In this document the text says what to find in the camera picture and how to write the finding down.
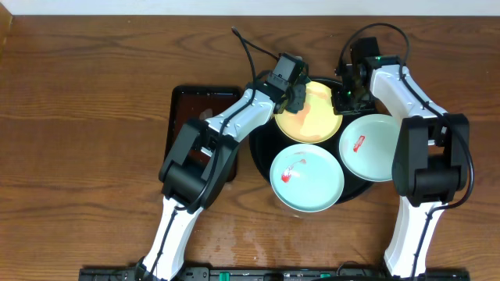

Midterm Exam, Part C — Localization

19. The light green right plate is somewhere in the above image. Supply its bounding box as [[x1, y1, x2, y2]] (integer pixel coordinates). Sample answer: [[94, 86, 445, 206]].
[[339, 114, 400, 182]]

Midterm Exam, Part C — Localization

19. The cardboard box corner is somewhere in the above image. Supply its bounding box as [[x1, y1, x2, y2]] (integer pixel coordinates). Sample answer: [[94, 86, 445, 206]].
[[0, 4, 13, 55]]

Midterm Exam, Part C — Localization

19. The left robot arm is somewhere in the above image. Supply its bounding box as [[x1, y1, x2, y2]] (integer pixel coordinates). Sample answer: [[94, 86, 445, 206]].
[[135, 74, 310, 280]]

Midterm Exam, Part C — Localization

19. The light blue front plate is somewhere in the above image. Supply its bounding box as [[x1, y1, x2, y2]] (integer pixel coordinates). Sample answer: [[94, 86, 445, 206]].
[[270, 144, 345, 212]]

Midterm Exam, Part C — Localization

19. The rectangular brown water tray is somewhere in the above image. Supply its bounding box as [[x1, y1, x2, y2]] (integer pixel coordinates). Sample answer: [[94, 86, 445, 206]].
[[164, 85, 241, 182]]

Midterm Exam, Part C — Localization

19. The yellow plate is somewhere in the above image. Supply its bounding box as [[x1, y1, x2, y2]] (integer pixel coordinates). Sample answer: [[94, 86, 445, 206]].
[[274, 82, 343, 144]]

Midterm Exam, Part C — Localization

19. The round black tray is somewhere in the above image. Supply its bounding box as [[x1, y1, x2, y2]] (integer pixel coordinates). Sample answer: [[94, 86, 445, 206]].
[[248, 76, 376, 206]]

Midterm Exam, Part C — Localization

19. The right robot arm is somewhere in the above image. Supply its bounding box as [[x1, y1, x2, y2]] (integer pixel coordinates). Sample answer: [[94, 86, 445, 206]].
[[332, 53, 473, 279]]

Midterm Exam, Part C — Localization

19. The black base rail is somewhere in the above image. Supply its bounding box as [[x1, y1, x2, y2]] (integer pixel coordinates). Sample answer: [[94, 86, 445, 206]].
[[77, 265, 471, 281]]

